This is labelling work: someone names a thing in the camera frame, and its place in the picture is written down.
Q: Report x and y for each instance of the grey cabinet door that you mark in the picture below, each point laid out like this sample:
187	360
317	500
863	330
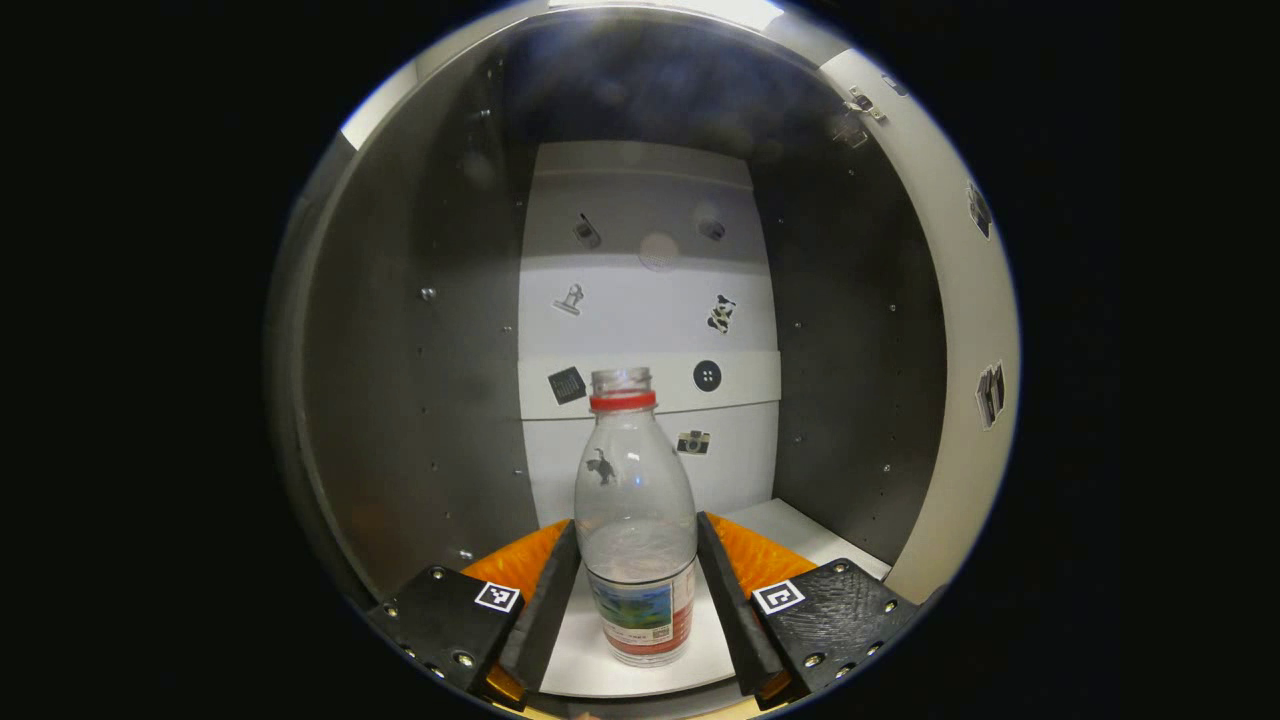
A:
960	300

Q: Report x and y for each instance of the clear plastic bottle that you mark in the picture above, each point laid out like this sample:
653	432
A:
635	500

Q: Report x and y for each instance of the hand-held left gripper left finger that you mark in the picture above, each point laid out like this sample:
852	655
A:
545	610

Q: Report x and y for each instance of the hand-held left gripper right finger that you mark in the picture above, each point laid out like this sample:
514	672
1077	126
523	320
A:
735	610

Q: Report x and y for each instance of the metal door hinge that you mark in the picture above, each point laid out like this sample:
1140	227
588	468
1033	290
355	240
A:
862	105

